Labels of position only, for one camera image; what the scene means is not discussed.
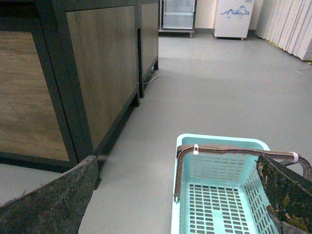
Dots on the left gripper felt right finger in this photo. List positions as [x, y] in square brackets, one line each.
[289, 195]

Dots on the left gripper felt left finger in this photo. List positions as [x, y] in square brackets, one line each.
[57, 207]

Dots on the teal plastic basket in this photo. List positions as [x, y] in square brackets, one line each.
[220, 194]

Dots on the white chest freezer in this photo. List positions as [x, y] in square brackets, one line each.
[232, 18]

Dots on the glass door fridge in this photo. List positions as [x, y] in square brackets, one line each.
[177, 16]

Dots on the brown basket handle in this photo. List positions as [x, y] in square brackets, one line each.
[183, 150]

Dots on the wooden cabinet dark frame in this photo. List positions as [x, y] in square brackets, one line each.
[69, 71]

